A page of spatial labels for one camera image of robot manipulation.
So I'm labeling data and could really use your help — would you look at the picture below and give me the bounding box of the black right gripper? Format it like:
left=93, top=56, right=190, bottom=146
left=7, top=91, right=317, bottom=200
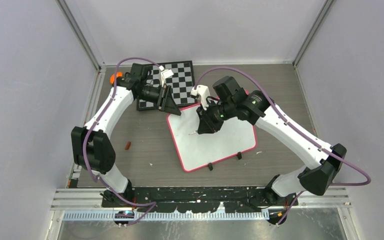
left=196, top=98, right=235, bottom=134

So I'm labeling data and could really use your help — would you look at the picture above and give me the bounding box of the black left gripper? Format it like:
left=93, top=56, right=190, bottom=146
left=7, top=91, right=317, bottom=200
left=137, top=83, right=182, bottom=116

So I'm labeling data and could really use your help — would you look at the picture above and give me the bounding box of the brown marker cap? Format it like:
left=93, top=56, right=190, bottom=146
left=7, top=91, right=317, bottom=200
left=124, top=141, right=132, bottom=150

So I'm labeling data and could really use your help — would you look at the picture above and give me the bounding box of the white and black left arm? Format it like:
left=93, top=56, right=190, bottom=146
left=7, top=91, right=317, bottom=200
left=71, top=63, right=181, bottom=207

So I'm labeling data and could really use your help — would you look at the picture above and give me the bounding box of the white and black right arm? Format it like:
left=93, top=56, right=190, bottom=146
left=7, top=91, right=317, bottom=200
left=190, top=76, right=347, bottom=205

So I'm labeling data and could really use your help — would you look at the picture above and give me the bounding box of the pink-framed whiteboard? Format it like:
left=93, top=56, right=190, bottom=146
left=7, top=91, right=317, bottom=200
left=166, top=103, right=258, bottom=172

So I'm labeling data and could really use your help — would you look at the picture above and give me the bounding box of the black white checkerboard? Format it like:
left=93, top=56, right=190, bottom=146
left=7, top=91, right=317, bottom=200
left=136, top=60, right=197, bottom=111

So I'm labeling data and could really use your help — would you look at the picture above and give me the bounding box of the orange curved block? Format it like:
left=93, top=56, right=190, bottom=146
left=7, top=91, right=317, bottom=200
left=109, top=71, right=123, bottom=85

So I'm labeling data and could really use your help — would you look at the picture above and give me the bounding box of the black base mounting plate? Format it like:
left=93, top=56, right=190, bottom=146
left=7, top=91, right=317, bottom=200
left=100, top=186, right=299, bottom=215

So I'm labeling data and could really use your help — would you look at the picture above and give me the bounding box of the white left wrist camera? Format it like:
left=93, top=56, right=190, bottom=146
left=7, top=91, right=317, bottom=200
left=158, top=65, right=174, bottom=86

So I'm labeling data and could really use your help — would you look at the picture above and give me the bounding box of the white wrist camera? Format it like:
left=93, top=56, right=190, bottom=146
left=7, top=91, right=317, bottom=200
left=190, top=85, right=210, bottom=111
left=158, top=65, right=174, bottom=86

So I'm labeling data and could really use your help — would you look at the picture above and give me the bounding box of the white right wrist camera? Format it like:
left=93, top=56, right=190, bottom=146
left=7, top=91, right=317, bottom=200
left=190, top=85, right=210, bottom=111

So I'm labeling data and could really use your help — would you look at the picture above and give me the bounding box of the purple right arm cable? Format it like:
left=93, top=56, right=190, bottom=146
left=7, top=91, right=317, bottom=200
left=193, top=66, right=372, bottom=227

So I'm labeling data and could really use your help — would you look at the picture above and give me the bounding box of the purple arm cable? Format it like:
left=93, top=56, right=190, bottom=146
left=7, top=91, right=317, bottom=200
left=193, top=66, right=372, bottom=227
left=81, top=57, right=166, bottom=227

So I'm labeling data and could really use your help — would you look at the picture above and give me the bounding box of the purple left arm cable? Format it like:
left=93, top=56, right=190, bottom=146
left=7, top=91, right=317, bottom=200
left=81, top=57, right=166, bottom=227

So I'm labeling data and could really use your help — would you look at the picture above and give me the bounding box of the white slotted cable duct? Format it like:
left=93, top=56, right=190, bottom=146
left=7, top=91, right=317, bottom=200
left=62, top=209, right=270, bottom=221

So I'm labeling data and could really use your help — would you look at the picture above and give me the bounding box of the aluminium frame rail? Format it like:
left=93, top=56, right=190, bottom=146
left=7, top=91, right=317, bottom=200
left=50, top=64, right=107, bottom=211

